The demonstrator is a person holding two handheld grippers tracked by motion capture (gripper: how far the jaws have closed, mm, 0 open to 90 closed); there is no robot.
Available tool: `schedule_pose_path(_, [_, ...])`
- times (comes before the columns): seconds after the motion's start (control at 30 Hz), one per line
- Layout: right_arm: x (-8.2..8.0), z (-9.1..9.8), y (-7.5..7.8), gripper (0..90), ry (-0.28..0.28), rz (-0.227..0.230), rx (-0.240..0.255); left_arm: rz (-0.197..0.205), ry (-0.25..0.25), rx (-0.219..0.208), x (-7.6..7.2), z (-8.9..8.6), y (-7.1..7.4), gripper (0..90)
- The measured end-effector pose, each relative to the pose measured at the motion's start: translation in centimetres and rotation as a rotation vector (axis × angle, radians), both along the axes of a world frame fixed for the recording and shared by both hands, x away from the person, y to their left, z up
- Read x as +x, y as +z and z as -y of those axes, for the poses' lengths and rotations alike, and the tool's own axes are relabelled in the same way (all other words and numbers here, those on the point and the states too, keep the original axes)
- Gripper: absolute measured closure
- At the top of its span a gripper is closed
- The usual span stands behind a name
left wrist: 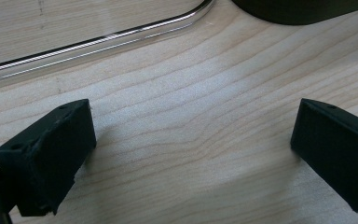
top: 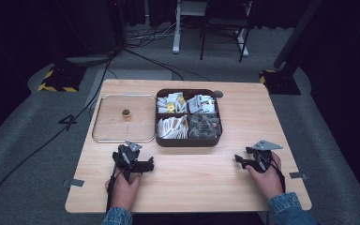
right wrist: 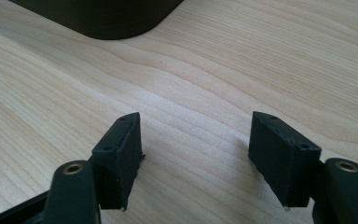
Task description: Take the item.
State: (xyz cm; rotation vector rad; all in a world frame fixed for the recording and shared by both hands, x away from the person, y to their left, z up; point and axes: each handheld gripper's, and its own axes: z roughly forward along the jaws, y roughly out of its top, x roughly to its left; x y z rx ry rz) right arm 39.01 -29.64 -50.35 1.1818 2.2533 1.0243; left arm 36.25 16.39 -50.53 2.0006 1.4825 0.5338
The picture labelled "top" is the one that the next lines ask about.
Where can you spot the gold lid knob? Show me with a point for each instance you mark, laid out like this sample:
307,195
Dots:
126,114

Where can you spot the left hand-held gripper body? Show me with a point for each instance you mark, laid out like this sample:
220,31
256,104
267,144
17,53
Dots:
126,159

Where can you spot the grey round table grommet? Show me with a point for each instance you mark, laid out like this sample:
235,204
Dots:
218,93

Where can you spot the pile of clear dark packets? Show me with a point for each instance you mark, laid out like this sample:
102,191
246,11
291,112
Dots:
204,126

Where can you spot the person's right hand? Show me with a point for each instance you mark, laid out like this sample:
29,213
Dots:
268,182

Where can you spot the black yellow striped stand base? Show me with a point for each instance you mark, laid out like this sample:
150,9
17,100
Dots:
62,79
281,82

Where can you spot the person's left hand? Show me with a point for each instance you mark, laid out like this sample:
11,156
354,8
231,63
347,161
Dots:
122,192

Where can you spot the pile of white orange sachets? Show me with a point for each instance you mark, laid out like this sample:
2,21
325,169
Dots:
172,127

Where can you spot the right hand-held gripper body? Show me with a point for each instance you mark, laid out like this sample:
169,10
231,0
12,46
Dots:
262,157

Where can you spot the grey slanted stand pole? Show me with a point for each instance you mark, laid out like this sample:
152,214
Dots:
296,34

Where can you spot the clear square lid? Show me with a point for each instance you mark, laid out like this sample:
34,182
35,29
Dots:
112,129

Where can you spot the pile of white grey packets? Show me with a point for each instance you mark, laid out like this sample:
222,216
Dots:
203,104

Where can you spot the pile of white yellow packets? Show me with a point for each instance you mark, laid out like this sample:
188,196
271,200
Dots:
171,104

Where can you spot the brown four-compartment box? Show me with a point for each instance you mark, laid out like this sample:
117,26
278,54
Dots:
187,143

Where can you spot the grey tape piece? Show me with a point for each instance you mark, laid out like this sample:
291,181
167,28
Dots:
76,182
298,175

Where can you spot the white desk frame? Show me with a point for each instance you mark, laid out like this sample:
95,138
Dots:
177,31

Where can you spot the black chair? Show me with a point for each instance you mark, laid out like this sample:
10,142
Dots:
225,22

